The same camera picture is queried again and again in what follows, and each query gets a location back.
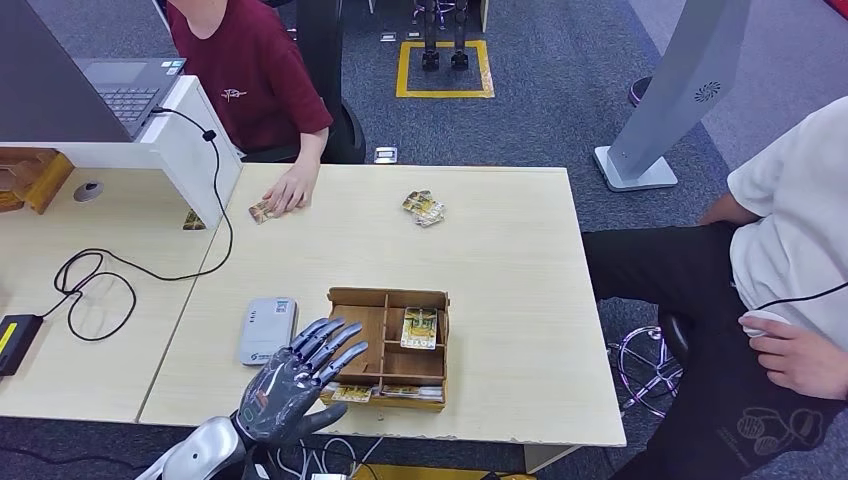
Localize dark round floor base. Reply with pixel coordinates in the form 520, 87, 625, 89
627, 74, 656, 109

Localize wooden compartment organizer box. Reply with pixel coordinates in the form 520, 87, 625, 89
316, 286, 452, 413

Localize chrome chair base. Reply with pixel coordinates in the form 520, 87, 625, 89
606, 311, 690, 420

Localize black power adapter yellow label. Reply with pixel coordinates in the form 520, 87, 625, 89
0, 313, 45, 378

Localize black robot leg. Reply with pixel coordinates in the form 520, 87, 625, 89
452, 0, 472, 72
421, 0, 442, 72

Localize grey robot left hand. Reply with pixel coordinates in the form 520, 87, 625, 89
235, 317, 370, 446

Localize white desk divider shelf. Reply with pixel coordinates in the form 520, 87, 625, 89
0, 76, 244, 230

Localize upright gold room key card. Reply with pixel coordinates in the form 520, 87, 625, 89
400, 306, 439, 351

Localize brown wooden box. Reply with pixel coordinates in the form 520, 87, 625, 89
0, 148, 76, 215

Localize white handheld remote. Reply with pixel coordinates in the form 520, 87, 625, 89
740, 309, 793, 339

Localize person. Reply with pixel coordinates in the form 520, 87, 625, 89
165, 0, 335, 219
582, 92, 848, 480

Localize grey kiosk stand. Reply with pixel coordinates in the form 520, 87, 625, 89
593, 0, 753, 193

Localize person's left hand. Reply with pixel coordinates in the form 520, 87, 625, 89
261, 164, 321, 219
738, 316, 848, 401

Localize dark grey laptop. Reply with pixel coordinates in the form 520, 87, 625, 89
0, 0, 189, 144

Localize black office chair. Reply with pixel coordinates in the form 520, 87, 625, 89
254, 0, 367, 165

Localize stacked white key cards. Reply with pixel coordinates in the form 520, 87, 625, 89
378, 384, 444, 401

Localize black laptop power cable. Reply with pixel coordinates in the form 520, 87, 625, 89
54, 105, 235, 344

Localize white cables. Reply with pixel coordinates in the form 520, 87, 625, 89
274, 433, 386, 480

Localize grey white card reader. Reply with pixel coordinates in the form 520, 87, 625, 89
237, 296, 299, 367

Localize thin black cable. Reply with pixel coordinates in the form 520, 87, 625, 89
755, 281, 848, 313

